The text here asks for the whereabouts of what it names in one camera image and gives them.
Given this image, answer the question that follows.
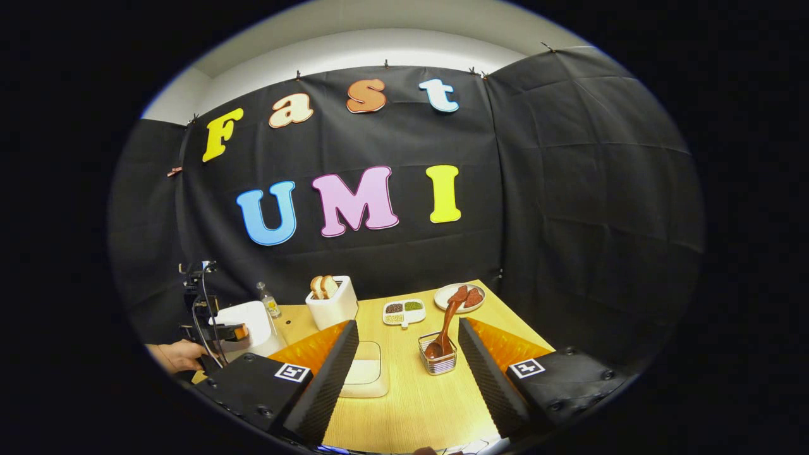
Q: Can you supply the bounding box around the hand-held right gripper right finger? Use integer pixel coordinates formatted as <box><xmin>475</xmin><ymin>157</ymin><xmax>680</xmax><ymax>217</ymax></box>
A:
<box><xmin>458</xmin><ymin>317</ymin><xmax>633</xmax><ymax>438</ymax></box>

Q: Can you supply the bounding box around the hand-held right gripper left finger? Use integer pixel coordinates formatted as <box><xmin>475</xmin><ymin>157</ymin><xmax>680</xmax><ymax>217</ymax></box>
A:
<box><xmin>193</xmin><ymin>319</ymin><xmax>360</xmax><ymax>445</ymax></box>

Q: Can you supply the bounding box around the white rice cooker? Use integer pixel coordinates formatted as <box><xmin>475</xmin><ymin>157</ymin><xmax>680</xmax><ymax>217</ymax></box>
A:
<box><xmin>209</xmin><ymin>301</ymin><xmax>285</xmax><ymax>362</ymax></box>

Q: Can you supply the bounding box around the clear rice container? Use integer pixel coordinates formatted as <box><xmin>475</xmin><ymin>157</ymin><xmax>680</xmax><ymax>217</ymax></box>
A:
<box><xmin>339</xmin><ymin>341</ymin><xmax>390</xmax><ymax>399</ymax></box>

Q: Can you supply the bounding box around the wire chopstick holder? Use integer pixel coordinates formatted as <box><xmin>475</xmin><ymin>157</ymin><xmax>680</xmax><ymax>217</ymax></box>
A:
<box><xmin>418</xmin><ymin>331</ymin><xmax>458</xmax><ymax>376</ymax></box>

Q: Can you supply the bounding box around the brown wooden spoon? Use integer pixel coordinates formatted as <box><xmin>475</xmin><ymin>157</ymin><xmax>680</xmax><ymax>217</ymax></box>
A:
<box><xmin>424</xmin><ymin>299</ymin><xmax>463</xmax><ymax>360</ymax></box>

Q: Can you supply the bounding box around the small clear bottle yellow label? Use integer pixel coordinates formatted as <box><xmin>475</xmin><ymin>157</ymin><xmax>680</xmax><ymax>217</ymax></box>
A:
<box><xmin>256</xmin><ymin>282</ymin><xmax>282</xmax><ymax>319</ymax></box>

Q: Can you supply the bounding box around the white toaster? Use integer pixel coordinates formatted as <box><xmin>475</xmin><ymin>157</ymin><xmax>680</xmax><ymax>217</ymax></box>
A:
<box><xmin>305</xmin><ymin>276</ymin><xmax>359</xmax><ymax>331</ymax></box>

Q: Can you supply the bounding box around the round white plate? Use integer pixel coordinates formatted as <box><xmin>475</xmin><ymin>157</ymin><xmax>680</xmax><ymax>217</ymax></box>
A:
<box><xmin>434</xmin><ymin>282</ymin><xmax>486</xmax><ymax>314</ymax></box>

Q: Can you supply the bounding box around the divided white bean dish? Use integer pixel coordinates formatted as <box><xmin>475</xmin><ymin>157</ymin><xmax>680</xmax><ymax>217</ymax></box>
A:
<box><xmin>382</xmin><ymin>299</ymin><xmax>427</xmax><ymax>329</ymax></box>

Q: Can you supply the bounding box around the black backdrop cloth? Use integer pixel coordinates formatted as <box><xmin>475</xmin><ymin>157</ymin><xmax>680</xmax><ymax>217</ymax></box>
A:
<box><xmin>107</xmin><ymin>47</ymin><xmax>705</xmax><ymax>380</ymax></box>

